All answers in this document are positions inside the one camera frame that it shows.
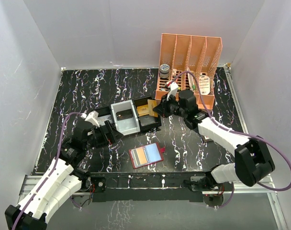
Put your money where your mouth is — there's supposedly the red leather card holder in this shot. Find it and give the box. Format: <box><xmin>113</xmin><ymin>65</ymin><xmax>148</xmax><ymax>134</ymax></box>
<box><xmin>129</xmin><ymin>143</ymin><xmax>165</xmax><ymax>169</ymax></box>

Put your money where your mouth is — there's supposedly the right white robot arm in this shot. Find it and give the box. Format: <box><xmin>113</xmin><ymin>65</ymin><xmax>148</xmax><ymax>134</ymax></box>
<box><xmin>153</xmin><ymin>81</ymin><xmax>275</xmax><ymax>187</ymax></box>

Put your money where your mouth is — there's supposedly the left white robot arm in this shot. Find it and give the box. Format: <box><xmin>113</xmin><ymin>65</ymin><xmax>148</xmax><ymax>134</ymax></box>
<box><xmin>5</xmin><ymin>111</ymin><xmax>123</xmax><ymax>230</ymax></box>

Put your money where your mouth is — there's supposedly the gold card in black box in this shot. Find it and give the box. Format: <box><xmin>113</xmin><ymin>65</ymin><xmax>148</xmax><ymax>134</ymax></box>
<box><xmin>137</xmin><ymin>105</ymin><xmax>150</xmax><ymax>116</ymax></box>

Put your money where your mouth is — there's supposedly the black card in grey tray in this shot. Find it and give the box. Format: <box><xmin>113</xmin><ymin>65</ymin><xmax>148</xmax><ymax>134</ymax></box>
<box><xmin>116</xmin><ymin>109</ymin><xmax>134</xmax><ymax>121</ymax></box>

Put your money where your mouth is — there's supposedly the black open tray box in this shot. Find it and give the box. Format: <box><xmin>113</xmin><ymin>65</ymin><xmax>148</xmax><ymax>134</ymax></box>
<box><xmin>133</xmin><ymin>96</ymin><xmax>161</xmax><ymax>132</ymax></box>

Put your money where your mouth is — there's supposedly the grey plastic tray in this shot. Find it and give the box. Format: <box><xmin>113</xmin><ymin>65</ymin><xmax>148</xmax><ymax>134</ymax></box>
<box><xmin>110</xmin><ymin>100</ymin><xmax>140</xmax><ymax>136</ymax></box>

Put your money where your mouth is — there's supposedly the white label packet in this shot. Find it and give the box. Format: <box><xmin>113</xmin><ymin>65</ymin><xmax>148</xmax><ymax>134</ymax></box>
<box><xmin>199</xmin><ymin>75</ymin><xmax>211</xmax><ymax>95</ymax></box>

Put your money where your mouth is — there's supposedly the small round jar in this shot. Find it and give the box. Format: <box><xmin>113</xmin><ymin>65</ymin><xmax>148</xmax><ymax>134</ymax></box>
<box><xmin>159</xmin><ymin>64</ymin><xmax>170</xmax><ymax>79</ymax></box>

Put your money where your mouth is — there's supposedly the orange plastic file organizer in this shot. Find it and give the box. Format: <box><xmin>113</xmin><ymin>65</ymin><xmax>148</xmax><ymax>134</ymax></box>
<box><xmin>155</xmin><ymin>34</ymin><xmax>223</xmax><ymax>110</ymax></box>

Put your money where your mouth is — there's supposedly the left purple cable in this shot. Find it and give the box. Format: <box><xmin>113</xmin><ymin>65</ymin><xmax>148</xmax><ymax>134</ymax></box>
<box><xmin>10</xmin><ymin>112</ymin><xmax>88</xmax><ymax>230</ymax></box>

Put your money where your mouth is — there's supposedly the purple cable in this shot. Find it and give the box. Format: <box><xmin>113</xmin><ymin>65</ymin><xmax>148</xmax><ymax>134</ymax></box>
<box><xmin>168</xmin><ymin>71</ymin><xmax>291</xmax><ymax>209</ymax></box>
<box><xmin>10</xmin><ymin>112</ymin><xmax>88</xmax><ymax>230</ymax></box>

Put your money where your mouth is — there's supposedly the black front mounting rail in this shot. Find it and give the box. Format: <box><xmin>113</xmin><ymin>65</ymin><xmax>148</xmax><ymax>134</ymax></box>
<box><xmin>91</xmin><ymin>172</ymin><xmax>205</xmax><ymax>203</ymax></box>

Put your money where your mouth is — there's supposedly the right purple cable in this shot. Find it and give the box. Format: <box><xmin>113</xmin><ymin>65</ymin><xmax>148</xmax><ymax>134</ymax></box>
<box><xmin>168</xmin><ymin>71</ymin><xmax>291</xmax><ymax>209</ymax></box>

